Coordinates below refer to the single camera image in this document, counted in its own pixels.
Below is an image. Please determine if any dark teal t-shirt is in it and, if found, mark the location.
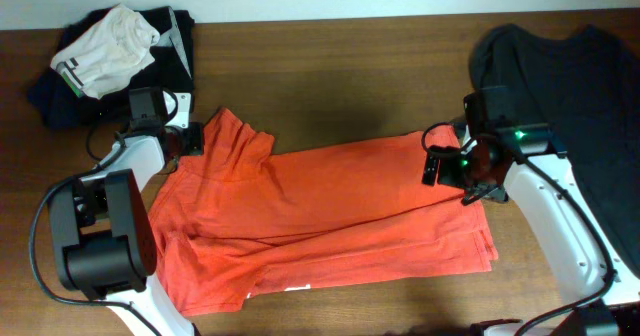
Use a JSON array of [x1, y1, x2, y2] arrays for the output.
[[469, 24, 639, 274]]

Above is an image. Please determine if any folded black garment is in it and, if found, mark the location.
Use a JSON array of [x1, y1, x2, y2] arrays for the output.
[[26, 6, 195, 130]]

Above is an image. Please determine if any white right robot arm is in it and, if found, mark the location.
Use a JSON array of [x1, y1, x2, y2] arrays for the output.
[[421, 122, 639, 335]]

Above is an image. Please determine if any folded white garment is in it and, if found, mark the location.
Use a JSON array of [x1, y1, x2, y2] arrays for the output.
[[50, 4, 160, 99]]

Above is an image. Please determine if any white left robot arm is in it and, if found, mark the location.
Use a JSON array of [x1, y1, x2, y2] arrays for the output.
[[39, 88, 204, 335]]

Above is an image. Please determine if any orange t-shirt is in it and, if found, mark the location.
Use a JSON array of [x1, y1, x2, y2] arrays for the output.
[[149, 109, 498, 316]]

